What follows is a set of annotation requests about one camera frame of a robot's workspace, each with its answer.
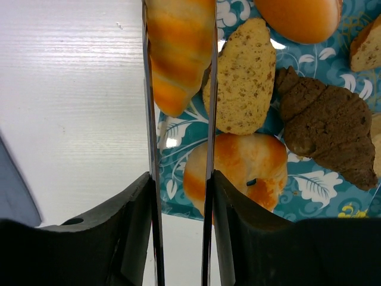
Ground orange oval bun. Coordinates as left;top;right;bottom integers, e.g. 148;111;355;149
254;0;343;44

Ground glazed twisted bread roll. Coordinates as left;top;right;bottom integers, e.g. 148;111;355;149
183;133;288;215

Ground brown chocolate croissant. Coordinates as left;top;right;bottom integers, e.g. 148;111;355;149
275;67;377;191

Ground orange striped croissant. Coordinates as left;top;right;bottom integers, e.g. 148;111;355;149
146;0;216;117

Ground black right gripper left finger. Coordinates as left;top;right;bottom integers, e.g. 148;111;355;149
1;173;151;285

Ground speckled bread slice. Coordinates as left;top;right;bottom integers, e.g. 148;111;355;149
216;18;276;135
349;15;381;72

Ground teal floral tray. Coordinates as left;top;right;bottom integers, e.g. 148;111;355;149
158;1;380;221

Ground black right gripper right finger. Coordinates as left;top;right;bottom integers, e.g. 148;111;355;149
213;171;380;285

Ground metal serving tongs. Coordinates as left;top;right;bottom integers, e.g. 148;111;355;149
142;1;218;285

